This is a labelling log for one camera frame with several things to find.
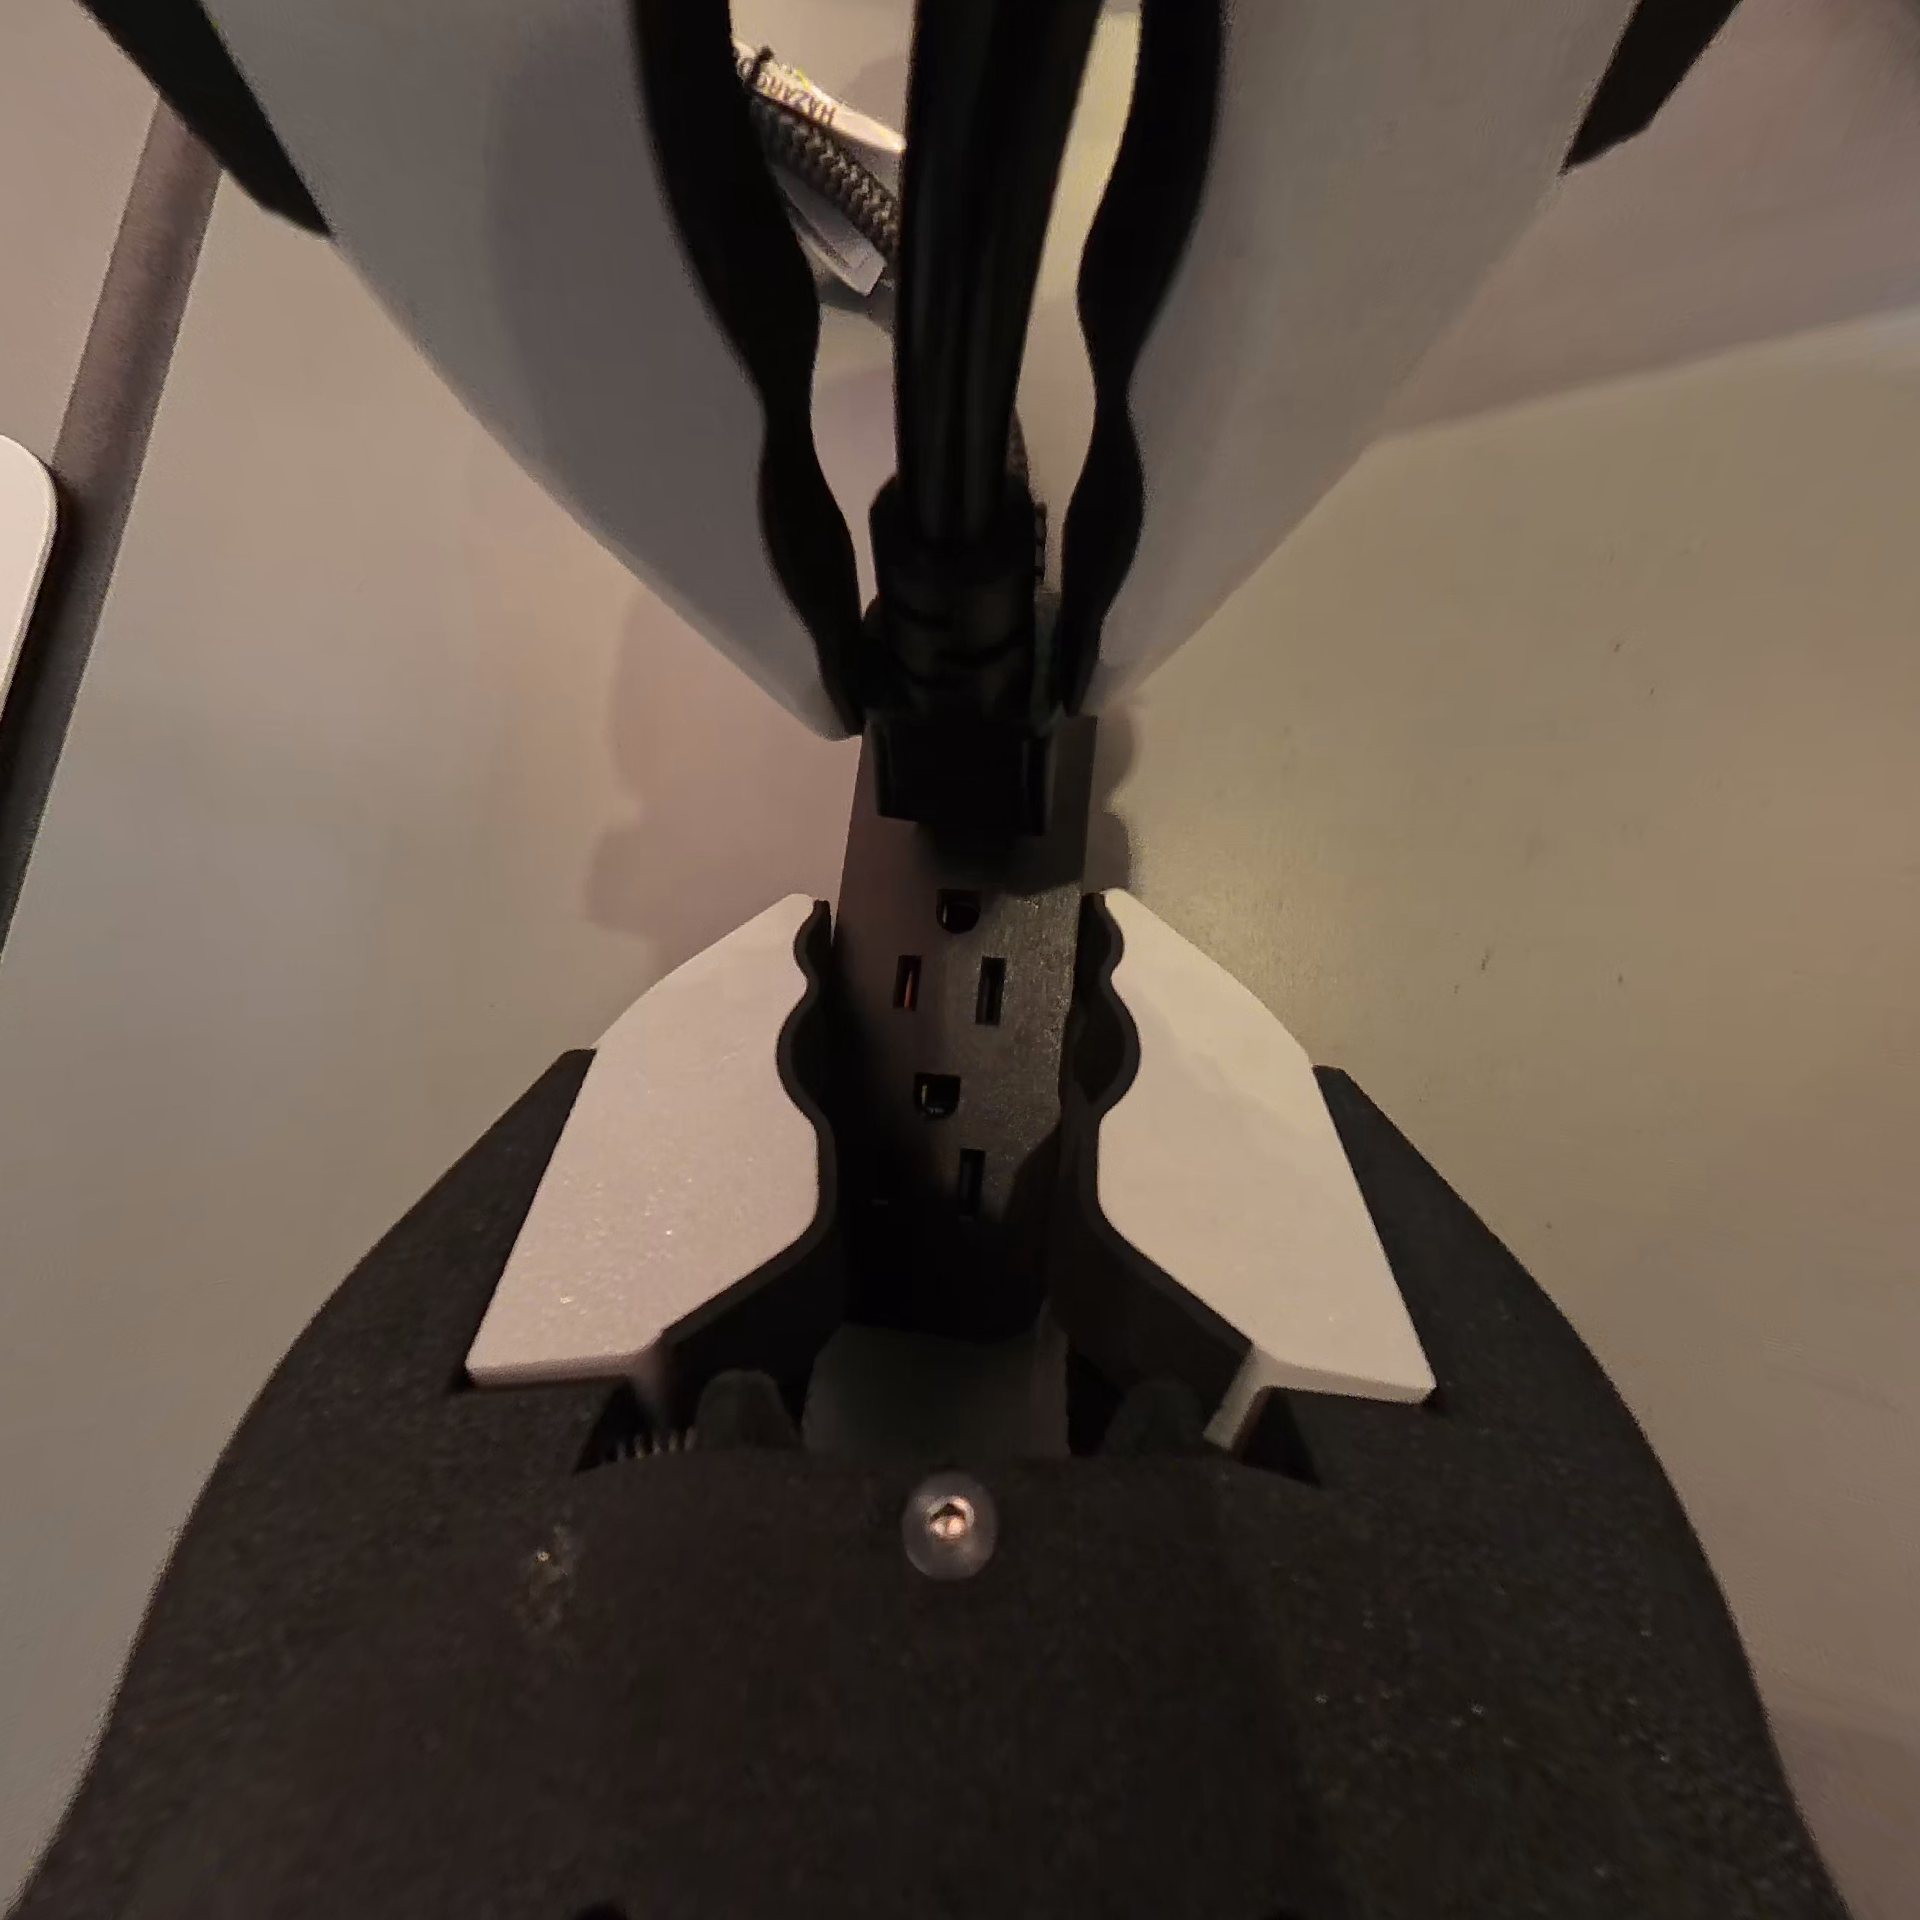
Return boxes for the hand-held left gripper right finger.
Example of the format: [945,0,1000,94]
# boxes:
[1056,888,1435,1454]

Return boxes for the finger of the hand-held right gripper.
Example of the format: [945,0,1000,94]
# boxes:
[194,0,868,742]
[1047,0,1651,718]

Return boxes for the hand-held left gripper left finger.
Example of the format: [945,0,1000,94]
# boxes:
[463,891,840,1425]

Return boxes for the black power strip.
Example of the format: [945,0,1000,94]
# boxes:
[826,710,1104,1345]

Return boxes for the grey braided power strip cable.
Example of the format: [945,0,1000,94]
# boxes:
[742,58,908,272]

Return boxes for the black power plug with cable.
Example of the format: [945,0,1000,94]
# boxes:
[862,0,1121,857]

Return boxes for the white rounded plastic plate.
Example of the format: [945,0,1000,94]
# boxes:
[0,435,63,751]

